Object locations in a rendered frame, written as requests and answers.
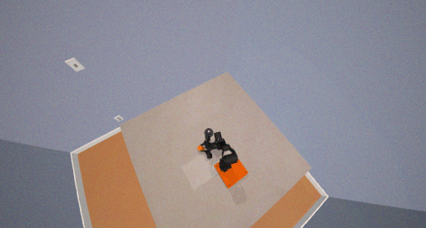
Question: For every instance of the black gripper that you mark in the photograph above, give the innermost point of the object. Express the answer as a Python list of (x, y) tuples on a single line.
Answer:
[(208, 153)]

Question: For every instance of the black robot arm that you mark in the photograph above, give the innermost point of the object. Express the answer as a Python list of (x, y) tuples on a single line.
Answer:
[(227, 160)]

